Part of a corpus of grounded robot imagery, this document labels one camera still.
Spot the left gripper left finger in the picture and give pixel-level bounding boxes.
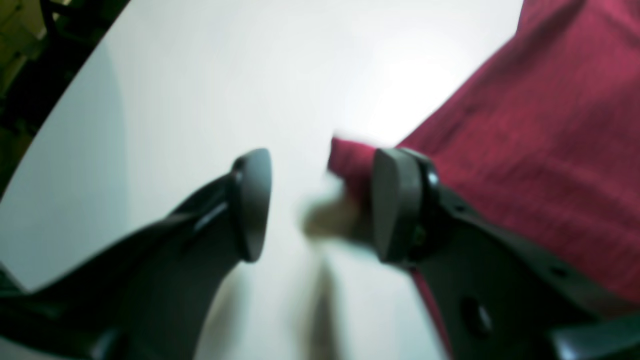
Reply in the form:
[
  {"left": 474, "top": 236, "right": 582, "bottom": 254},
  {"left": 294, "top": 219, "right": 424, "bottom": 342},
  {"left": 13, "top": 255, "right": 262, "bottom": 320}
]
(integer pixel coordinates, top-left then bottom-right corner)
[{"left": 0, "top": 148, "right": 272, "bottom": 360}]

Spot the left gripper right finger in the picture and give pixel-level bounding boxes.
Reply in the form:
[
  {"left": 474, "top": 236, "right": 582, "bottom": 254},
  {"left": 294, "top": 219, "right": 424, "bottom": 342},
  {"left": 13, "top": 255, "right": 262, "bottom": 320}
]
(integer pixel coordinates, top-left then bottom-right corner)
[{"left": 371, "top": 148, "right": 639, "bottom": 360}]

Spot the dark red t-shirt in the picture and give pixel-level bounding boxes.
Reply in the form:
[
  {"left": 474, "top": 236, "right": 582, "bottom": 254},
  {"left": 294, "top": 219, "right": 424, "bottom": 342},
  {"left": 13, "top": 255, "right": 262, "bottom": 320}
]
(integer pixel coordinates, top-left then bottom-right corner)
[{"left": 327, "top": 0, "right": 640, "bottom": 358}]

